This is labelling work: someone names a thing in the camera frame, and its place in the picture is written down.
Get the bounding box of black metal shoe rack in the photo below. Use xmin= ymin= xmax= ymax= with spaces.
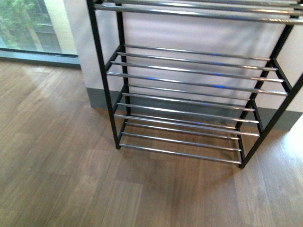
xmin=86 ymin=0 xmax=303 ymax=168

